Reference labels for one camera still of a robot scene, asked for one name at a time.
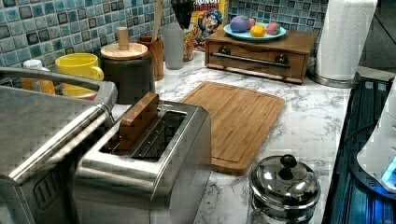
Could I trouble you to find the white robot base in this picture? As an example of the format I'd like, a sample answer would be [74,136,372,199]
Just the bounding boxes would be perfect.
[349,78,395,200]

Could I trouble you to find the stainless steel toaster oven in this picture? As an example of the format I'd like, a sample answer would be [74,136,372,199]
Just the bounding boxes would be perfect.
[0,67,117,224]

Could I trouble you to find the bamboo cutting board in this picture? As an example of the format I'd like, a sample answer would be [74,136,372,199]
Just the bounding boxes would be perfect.
[182,81,285,175]

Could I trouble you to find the wooden toy bread slice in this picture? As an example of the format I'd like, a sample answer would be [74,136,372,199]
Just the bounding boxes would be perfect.
[119,91,159,150]

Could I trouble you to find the clear jar of cereal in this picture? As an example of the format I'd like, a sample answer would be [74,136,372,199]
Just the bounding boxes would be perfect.
[183,30,194,62]

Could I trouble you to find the brown wooden utensil holder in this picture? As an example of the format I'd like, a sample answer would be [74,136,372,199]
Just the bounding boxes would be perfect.
[137,36,164,81]

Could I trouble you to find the frosted grey plastic cup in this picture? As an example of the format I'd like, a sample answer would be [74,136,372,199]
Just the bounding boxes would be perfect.
[163,22,184,70]

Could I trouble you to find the black canister with wooden lid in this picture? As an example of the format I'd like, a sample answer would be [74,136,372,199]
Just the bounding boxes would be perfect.
[101,27,155,105]

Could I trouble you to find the light blue plate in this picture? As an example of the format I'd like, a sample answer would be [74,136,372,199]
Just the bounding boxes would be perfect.
[223,24,287,41]

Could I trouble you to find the yellow cereal box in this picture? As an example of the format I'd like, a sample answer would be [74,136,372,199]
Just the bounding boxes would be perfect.
[191,0,228,50]

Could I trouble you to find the purple toy fruit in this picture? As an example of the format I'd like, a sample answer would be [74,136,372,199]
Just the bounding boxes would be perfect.
[230,16,250,33]

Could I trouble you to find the yellow toy lemon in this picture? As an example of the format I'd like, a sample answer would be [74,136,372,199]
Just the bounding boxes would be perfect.
[250,24,266,37]

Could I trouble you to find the wooden drawer box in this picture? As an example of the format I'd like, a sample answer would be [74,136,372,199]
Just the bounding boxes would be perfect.
[205,31,317,84]

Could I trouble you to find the black spatula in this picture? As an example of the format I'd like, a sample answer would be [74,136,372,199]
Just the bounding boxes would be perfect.
[171,0,193,29]

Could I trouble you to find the pink toy fruit behind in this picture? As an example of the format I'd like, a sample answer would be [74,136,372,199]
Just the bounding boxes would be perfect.
[248,18,256,30]

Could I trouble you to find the wooden spoon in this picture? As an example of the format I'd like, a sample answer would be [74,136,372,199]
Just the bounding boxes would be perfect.
[151,0,164,43]

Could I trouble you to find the pink toy strawberry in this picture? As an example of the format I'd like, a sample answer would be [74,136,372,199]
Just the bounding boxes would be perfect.
[266,22,281,35]

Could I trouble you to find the steel pot with lid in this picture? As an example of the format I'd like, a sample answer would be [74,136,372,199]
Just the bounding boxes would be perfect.
[247,154,321,224]

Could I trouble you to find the yellow mug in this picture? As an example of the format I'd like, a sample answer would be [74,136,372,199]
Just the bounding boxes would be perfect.
[55,53,104,97]

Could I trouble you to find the orange bottle with white cap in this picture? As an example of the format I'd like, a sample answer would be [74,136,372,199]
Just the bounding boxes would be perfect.
[21,60,56,94]

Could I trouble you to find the white paper towel roll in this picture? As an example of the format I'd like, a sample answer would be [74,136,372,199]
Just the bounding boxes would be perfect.
[307,0,378,89]

